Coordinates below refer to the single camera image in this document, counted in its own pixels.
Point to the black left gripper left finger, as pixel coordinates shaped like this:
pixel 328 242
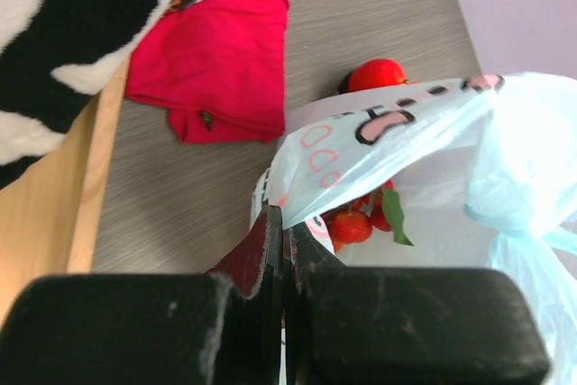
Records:
pixel 220 327

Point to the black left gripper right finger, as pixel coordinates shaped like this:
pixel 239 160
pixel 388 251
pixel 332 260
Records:
pixel 366 325

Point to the red yellow cherry bunch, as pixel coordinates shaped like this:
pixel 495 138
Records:
pixel 356 221

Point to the light blue cartoon plastic bag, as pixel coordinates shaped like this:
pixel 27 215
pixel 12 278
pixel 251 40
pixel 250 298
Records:
pixel 485 172

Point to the black fruit plate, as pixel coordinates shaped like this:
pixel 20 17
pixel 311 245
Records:
pixel 343 85

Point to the red apple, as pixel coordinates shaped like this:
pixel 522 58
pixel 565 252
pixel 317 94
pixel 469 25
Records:
pixel 375 74

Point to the red folded cloth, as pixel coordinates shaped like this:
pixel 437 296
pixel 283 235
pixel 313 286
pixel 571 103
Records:
pixel 218 69

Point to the zebra pattern fleece garment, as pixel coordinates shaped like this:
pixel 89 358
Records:
pixel 56 55

